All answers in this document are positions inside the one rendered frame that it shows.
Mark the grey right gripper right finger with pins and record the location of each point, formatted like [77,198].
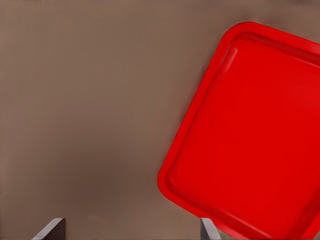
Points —
[208,230]

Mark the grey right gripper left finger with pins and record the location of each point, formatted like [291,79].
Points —
[53,230]

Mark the red rectangular tray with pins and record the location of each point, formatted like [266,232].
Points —
[247,140]

